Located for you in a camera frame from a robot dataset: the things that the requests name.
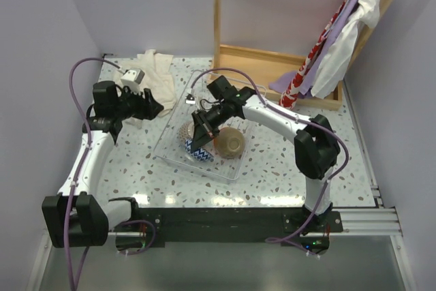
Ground black glossy bowl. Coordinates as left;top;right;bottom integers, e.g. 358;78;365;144
213;127;245;159

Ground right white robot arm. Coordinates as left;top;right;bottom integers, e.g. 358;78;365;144
188;76;340;232

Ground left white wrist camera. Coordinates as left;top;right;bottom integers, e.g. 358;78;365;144
120;67;145;94

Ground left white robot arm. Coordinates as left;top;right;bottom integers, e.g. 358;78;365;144
42;80;164;248

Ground lilac cloth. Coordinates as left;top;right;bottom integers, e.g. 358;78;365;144
268;0;358;97

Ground wooden tray stand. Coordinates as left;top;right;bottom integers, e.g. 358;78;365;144
211;0;394;110

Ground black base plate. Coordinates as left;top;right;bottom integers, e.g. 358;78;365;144
115;207;343;256

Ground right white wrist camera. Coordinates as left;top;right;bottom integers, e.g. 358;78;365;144
185;93;197;105

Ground brown patterned bowl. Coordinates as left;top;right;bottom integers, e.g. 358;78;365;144
178;121;194;147

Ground aluminium rail frame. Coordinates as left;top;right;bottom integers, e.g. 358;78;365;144
25;185;420;291

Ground blue white patterned bowl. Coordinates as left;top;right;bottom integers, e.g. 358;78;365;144
184;138;214;163

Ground white wire dish rack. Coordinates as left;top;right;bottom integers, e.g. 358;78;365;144
155;70;255;183

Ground red white patterned cloth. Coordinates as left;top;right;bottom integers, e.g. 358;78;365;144
269;0;357;109

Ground white hanging cloth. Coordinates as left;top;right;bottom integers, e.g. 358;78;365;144
311;0;380;98

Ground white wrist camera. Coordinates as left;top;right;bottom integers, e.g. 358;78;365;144
120;67;145;94
185;93;197;105

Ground cream crumpled cloth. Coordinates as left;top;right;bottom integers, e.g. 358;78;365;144
113;49;176;117

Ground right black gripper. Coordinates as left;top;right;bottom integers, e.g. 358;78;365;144
191;102;230;153

